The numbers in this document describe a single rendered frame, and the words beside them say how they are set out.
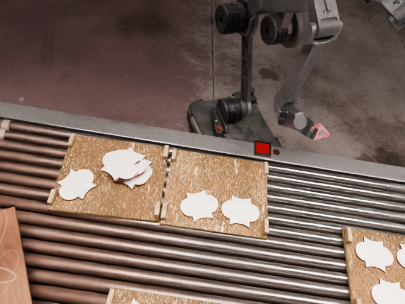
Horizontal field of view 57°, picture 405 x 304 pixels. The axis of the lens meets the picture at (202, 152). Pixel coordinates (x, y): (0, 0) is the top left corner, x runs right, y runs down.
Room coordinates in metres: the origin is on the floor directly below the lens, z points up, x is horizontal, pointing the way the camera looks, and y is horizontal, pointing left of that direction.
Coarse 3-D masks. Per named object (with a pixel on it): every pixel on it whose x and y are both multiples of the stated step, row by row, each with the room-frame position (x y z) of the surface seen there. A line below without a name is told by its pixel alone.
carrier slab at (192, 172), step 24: (192, 168) 0.88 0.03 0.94; (216, 168) 0.90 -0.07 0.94; (240, 168) 0.93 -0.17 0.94; (168, 192) 0.74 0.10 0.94; (192, 192) 0.76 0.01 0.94; (216, 192) 0.79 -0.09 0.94; (240, 192) 0.81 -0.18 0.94; (264, 192) 0.83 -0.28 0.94; (168, 216) 0.64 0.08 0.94; (216, 216) 0.68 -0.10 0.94; (264, 216) 0.73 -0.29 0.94
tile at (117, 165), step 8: (112, 152) 0.83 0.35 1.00; (104, 160) 0.78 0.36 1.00; (112, 160) 0.79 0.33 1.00; (120, 160) 0.80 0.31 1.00; (128, 160) 0.81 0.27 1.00; (136, 160) 0.81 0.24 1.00; (104, 168) 0.75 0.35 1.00; (112, 168) 0.76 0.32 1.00; (120, 168) 0.76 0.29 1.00; (128, 168) 0.77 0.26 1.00; (136, 168) 0.78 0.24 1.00; (112, 176) 0.72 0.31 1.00; (120, 176) 0.73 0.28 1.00; (128, 176) 0.74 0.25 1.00
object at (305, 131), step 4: (308, 120) 1.07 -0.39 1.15; (308, 124) 1.05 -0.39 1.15; (312, 124) 1.04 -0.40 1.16; (292, 128) 1.04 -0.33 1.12; (304, 128) 1.04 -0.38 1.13; (308, 128) 1.04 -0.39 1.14; (300, 132) 1.05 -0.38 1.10; (304, 132) 1.03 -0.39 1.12; (308, 132) 1.02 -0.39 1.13; (308, 136) 1.02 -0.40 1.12
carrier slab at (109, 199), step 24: (96, 144) 0.90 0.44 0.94; (120, 144) 0.92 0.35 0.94; (144, 144) 0.95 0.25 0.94; (72, 168) 0.76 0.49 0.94; (96, 168) 0.78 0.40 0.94; (96, 192) 0.68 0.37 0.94; (120, 192) 0.70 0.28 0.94; (144, 192) 0.72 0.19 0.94; (120, 216) 0.60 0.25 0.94; (144, 216) 0.62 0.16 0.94
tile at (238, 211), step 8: (232, 200) 0.76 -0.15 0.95; (240, 200) 0.77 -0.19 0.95; (248, 200) 0.77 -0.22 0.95; (224, 208) 0.72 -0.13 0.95; (232, 208) 0.72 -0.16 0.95; (240, 208) 0.73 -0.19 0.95; (248, 208) 0.74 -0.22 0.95; (256, 208) 0.75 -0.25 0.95; (224, 216) 0.69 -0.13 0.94; (232, 216) 0.69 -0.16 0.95; (240, 216) 0.70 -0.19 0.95; (248, 216) 0.70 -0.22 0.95; (256, 216) 0.71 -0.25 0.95; (240, 224) 0.67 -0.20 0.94; (248, 224) 0.67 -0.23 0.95
